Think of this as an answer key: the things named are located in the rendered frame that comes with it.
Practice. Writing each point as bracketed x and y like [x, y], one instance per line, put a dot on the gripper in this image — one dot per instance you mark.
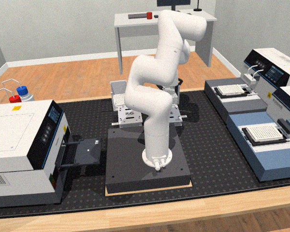
[175, 83]

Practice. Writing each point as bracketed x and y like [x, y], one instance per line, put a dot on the red bottle cap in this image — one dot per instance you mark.
[15, 99]

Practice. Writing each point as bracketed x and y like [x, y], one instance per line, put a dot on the blue bottle cap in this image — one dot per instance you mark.
[22, 90]

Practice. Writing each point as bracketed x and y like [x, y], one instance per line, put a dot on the white plastic bottle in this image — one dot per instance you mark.
[30, 99]

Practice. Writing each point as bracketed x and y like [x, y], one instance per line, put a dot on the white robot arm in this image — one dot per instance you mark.
[173, 27]

